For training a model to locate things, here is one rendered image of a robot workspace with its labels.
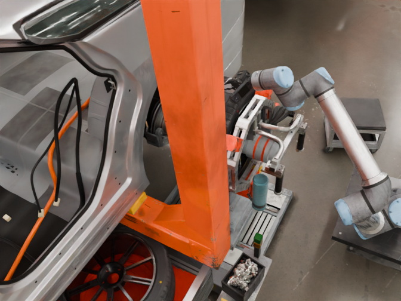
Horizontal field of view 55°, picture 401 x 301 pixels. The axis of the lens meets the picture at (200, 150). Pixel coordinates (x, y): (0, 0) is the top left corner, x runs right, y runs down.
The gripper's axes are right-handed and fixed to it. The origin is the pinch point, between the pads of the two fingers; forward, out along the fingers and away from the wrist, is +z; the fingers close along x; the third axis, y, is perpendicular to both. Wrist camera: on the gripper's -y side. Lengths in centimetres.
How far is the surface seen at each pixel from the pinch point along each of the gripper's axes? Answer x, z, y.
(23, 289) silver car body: 11, 32, -119
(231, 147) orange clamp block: -17.6, -6.1, -22.2
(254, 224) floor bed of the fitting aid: -113, 42, -17
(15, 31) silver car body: 80, 1, -53
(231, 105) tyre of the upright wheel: -9.6, 0.0, -1.8
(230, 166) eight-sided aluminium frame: -29.3, 0.8, -25.3
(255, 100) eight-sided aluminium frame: -20.2, -2.1, 11.7
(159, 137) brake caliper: -13, 49, -19
